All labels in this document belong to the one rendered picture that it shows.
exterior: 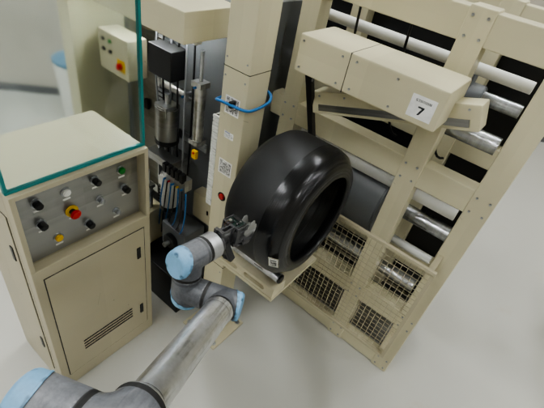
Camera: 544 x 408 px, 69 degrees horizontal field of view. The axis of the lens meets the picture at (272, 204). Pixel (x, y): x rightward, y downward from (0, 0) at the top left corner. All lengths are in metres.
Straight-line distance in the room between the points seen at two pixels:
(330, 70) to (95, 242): 1.20
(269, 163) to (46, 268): 0.97
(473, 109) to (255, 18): 0.81
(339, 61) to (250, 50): 0.34
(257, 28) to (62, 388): 1.16
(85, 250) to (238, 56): 1.02
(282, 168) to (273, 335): 1.46
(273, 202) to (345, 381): 1.50
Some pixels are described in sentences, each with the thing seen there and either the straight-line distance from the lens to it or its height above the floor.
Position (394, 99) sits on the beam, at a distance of 1.51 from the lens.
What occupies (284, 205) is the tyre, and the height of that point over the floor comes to 1.35.
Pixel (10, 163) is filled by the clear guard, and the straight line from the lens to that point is 1.52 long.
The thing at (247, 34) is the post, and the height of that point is 1.79.
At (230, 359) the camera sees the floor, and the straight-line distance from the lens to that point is 2.54.
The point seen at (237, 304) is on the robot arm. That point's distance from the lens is 1.22.
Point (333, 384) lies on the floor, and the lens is 2.60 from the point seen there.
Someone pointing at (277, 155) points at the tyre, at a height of 1.44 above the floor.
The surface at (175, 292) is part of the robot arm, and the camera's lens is 1.28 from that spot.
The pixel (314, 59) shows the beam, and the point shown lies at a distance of 1.64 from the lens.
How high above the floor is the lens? 2.20
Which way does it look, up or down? 38 degrees down
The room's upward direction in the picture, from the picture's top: 12 degrees clockwise
